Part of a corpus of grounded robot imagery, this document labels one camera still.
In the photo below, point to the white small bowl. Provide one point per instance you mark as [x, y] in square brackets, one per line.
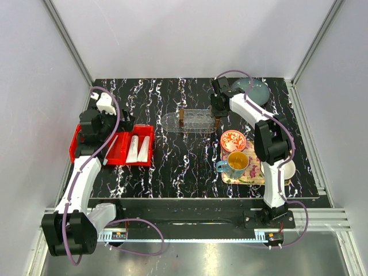
[290, 170]

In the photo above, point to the red plastic organizer bin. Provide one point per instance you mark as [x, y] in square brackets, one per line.
[115, 146]

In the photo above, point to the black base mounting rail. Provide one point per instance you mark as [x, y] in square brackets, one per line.
[225, 218]

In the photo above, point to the white toothbrush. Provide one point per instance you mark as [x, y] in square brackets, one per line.
[109, 151]

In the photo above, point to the teal ceramic plate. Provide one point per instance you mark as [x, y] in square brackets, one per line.
[259, 93]

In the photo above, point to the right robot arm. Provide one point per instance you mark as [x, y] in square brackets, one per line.
[273, 143]

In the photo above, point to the clear acrylic toothbrush holder rack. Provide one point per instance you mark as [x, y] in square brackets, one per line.
[198, 119]

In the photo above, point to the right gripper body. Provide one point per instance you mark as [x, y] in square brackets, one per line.
[216, 110]

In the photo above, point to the blue mug yellow inside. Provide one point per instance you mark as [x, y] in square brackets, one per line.
[234, 166]

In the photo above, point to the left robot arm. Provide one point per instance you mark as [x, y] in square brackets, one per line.
[71, 229]

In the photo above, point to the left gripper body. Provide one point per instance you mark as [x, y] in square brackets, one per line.
[108, 121]

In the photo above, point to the floral rectangular tray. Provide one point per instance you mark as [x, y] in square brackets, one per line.
[253, 174]

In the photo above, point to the orange floral bowl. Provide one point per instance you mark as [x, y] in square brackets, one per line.
[232, 140]

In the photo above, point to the white toothpaste tube black cap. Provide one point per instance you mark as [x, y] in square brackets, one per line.
[133, 150]

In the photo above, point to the white toothpaste tube red cap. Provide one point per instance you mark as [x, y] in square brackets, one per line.
[143, 153]

